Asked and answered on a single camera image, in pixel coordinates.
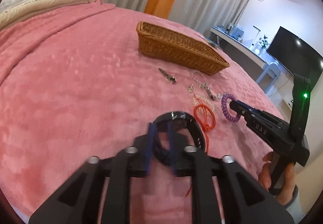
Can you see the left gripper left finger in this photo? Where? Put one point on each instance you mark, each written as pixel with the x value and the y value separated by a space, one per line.
pixel 99 191

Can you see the brown wicker basket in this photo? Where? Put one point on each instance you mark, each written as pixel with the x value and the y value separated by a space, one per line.
pixel 164 44

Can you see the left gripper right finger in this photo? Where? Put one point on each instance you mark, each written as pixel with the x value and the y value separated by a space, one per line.
pixel 222 191

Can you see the beige quilt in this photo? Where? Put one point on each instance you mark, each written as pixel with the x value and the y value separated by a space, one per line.
pixel 30 8

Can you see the white desk lamp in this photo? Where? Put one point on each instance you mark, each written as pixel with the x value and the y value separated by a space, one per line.
pixel 256 36

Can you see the black watch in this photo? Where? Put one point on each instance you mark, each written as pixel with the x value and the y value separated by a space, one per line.
pixel 181 135

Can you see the pink bed blanket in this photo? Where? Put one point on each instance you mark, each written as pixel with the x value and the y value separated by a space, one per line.
pixel 74 85

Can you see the white flower vase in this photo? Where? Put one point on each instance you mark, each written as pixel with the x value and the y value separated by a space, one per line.
pixel 261 45

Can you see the white chair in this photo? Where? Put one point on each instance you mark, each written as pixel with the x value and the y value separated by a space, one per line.
pixel 273 71

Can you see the black television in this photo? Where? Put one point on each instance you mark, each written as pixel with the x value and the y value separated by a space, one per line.
pixel 296 56

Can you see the white desk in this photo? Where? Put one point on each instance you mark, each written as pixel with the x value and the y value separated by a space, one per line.
pixel 245 50

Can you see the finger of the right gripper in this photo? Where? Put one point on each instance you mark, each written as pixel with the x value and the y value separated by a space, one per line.
pixel 244 110

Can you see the right hand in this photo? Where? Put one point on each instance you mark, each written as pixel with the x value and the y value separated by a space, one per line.
pixel 264 178

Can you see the items on bed corner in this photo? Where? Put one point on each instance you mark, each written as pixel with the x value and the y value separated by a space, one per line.
pixel 212 44

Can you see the silver hair clip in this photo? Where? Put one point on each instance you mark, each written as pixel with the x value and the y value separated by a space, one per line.
pixel 169 77

